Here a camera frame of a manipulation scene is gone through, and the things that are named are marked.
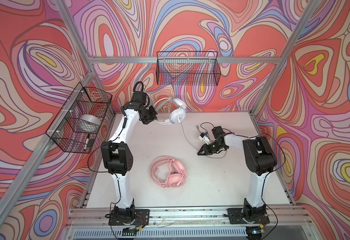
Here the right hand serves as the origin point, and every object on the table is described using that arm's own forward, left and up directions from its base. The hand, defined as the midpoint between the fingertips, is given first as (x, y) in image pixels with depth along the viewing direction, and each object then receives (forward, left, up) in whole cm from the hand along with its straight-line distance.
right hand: (201, 156), depth 96 cm
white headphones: (+10, +15, +33) cm, 38 cm away
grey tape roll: (+5, +59, +34) cm, 68 cm away
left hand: (+17, +26, +22) cm, 39 cm away
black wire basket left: (-1, +68, +33) cm, 75 cm away
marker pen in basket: (-5, +60, +27) cm, 66 cm away
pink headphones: (-12, +22, +5) cm, 25 cm away
